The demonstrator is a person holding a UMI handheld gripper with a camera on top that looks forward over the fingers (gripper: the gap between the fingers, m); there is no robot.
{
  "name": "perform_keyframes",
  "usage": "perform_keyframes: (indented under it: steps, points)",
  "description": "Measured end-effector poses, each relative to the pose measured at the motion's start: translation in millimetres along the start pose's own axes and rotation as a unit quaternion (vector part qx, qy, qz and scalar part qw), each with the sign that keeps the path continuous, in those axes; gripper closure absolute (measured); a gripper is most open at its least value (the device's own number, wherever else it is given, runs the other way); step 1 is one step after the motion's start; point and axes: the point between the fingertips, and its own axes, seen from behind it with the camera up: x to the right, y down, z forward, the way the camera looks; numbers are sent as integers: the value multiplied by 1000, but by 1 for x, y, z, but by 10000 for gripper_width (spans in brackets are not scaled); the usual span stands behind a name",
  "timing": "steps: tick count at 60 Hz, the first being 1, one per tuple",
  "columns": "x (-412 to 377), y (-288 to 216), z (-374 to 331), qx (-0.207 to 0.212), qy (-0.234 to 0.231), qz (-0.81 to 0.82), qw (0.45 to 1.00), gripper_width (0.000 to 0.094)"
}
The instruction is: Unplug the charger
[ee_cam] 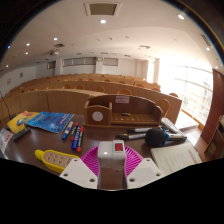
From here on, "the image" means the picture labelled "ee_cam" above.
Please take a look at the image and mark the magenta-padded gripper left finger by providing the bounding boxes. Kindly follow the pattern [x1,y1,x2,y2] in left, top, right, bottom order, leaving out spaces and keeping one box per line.
[59,145,101,190]

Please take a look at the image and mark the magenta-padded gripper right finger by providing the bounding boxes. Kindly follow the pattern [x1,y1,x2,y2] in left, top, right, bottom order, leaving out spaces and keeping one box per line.
[123,145,164,190]

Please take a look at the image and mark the white charger with red label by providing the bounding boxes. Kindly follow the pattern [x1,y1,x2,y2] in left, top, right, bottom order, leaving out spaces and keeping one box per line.
[97,139,127,170]

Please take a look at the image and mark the yellow power strip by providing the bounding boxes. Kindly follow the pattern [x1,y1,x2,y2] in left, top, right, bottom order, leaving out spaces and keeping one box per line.
[34,149,81,174]

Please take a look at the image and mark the white paper booklet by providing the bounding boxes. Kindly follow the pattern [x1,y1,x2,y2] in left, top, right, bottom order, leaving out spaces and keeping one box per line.
[149,142,203,177]

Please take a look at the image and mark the thick blue marker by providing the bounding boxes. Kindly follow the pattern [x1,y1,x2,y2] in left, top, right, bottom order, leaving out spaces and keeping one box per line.
[70,125,83,151]

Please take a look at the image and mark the thick red marker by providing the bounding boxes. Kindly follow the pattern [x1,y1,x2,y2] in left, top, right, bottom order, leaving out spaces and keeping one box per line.
[76,125,85,153]

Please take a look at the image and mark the black and white marker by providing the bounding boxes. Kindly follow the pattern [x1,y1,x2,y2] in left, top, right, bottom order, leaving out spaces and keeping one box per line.
[115,132,148,141]
[127,127,154,134]

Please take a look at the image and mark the white marker with blue cap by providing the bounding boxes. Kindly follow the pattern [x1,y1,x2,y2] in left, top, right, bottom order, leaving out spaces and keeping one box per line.
[61,120,74,141]

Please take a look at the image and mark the thin red marker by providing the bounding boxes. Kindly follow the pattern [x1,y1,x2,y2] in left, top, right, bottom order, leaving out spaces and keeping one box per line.
[69,121,80,142]

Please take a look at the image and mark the grey remote control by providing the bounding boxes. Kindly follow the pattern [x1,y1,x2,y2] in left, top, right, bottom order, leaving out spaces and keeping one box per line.
[160,117,184,135]

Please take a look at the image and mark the blue book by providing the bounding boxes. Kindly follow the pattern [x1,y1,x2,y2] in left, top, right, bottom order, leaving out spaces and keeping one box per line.
[26,111,75,134]

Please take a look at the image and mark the wooden desk organizer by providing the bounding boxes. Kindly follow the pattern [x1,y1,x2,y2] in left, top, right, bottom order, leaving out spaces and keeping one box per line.
[83,94,164,128]

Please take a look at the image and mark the black remote control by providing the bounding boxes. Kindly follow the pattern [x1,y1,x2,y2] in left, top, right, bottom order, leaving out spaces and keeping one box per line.
[12,126,32,142]

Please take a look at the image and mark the rows of wooden seats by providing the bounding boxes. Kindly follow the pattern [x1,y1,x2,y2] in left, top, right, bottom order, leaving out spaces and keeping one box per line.
[0,73,184,125]

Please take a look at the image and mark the wooden shelf unit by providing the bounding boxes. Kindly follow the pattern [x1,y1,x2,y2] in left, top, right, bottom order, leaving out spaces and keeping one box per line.
[204,114,224,159]

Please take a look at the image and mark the white and red paper sheet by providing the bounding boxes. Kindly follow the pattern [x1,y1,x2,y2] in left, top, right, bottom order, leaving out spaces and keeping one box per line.
[0,128,14,156]

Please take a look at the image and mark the black gooseneck microphone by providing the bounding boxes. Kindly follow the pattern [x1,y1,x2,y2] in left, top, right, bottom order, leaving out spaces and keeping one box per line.
[0,90,17,122]

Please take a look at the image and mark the large bright window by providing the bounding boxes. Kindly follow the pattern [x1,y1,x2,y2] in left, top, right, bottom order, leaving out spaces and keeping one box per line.
[156,63,214,126]

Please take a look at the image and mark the small ceiling vent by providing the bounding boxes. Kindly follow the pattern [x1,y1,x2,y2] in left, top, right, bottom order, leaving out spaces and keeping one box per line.
[199,33,213,48]

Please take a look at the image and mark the round ceiling lights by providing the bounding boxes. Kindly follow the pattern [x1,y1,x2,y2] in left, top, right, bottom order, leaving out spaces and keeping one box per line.
[4,13,214,52]

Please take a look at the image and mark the large square ceiling vent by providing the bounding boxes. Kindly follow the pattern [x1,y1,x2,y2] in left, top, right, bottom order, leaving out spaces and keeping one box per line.
[83,1,122,17]

